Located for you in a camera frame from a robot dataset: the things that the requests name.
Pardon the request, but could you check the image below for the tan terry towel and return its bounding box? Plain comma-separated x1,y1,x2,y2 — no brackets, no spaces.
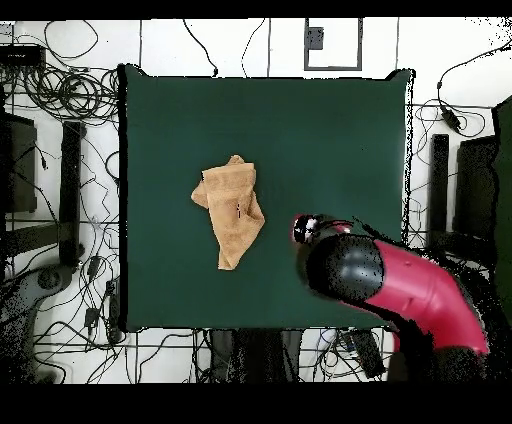
190,154,266,272

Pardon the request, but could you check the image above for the flat black device box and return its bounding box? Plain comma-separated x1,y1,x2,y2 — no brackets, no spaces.
0,44,46,67

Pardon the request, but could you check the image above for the black power strip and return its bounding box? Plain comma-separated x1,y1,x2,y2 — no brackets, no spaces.
343,329,386,379

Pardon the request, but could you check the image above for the long black bar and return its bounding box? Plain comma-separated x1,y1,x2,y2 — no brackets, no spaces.
58,120,86,268
429,133,450,241

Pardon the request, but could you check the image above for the dark green table cloth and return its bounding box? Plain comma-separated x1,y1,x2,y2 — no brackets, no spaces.
117,63,415,333

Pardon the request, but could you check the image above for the large black box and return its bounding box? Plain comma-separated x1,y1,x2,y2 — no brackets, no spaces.
0,113,38,214
455,135,499,241

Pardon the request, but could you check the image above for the black power adapter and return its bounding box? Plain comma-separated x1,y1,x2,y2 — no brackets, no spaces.
439,104,462,132

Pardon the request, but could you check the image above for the dark green draped cloth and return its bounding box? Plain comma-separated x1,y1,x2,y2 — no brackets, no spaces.
491,95,512,321

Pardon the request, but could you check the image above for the dark stand base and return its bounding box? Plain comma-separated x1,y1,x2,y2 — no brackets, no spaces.
0,263,74,321

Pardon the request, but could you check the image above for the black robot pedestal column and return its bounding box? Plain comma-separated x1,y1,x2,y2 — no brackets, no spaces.
209,329,301,383

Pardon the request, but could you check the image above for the thin black cable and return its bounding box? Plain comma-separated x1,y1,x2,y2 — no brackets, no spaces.
240,18,266,78

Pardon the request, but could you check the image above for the thick black cable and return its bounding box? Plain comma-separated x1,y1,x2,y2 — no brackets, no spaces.
182,18,219,77

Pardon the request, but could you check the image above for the black cable coil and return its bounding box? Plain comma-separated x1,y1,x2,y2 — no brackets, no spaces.
23,65,121,121

